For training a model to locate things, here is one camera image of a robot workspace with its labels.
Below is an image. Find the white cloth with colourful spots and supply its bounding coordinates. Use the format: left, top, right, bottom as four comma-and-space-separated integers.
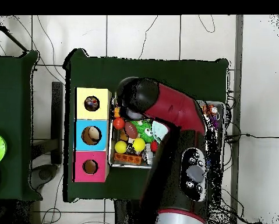
84, 96, 100, 111

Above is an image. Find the metal mesh bin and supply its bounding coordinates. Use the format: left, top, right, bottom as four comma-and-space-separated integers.
108, 94, 225, 169

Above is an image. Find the wooden box with three holes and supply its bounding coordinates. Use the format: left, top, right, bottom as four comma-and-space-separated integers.
72, 87, 112, 183

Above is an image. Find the green spiky toy with eyes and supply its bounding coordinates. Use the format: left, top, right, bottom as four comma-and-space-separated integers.
130, 119, 154, 144

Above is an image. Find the brown toy football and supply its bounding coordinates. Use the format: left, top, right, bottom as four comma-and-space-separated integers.
124, 121, 139, 139

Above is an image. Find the orange ball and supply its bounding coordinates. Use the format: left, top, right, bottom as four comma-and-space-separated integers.
112, 117, 126, 130

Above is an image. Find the large yellow ball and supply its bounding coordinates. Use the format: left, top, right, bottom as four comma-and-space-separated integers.
132, 138, 146, 152

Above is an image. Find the small yellow ball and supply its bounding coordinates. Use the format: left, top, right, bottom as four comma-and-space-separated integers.
114, 140, 128, 154

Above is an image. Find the orange ribbed toy block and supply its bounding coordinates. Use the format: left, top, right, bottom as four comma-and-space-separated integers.
114, 152, 142, 165

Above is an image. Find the dark green tablecloth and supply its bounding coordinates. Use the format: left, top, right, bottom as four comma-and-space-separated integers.
62, 48, 229, 203

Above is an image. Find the orange striped tiger plush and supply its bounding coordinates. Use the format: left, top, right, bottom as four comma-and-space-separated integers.
202, 104, 220, 117

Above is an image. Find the dark green side table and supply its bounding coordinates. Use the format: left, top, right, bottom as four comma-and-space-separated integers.
0, 51, 41, 202

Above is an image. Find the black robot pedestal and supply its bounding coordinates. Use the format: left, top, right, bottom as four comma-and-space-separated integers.
113, 199, 144, 224

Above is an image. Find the grey metal rail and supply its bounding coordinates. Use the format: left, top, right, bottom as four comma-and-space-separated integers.
229, 15, 244, 224

